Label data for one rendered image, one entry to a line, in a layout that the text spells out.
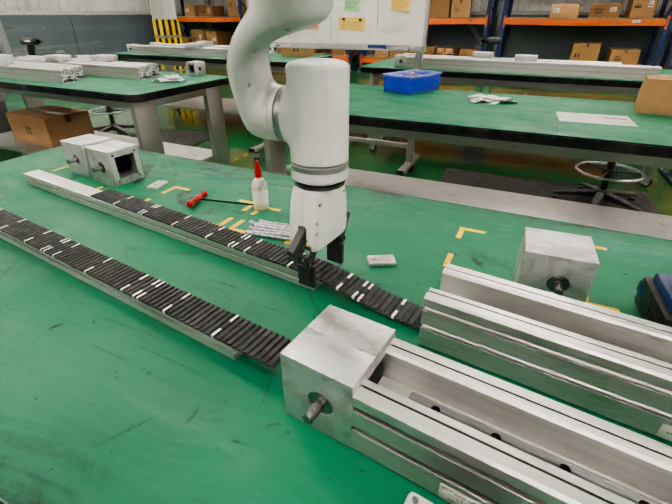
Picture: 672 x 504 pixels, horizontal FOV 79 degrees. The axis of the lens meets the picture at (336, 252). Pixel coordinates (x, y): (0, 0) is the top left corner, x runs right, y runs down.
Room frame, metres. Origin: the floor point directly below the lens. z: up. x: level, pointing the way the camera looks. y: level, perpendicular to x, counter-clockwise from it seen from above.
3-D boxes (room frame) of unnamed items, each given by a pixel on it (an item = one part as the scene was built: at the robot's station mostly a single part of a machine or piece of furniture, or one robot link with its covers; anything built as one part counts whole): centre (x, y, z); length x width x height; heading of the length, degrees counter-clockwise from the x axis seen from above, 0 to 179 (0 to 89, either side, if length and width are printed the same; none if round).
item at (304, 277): (0.54, 0.05, 0.84); 0.03 x 0.03 x 0.07; 58
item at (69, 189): (0.84, 0.44, 0.79); 0.96 x 0.04 x 0.03; 58
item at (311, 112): (0.58, 0.03, 1.07); 0.09 x 0.08 x 0.13; 68
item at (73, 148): (1.17, 0.73, 0.83); 0.11 x 0.10 x 0.10; 149
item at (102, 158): (1.10, 0.62, 0.83); 0.11 x 0.10 x 0.10; 150
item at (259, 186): (0.91, 0.18, 0.84); 0.04 x 0.04 x 0.12
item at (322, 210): (0.58, 0.02, 0.93); 0.10 x 0.07 x 0.11; 148
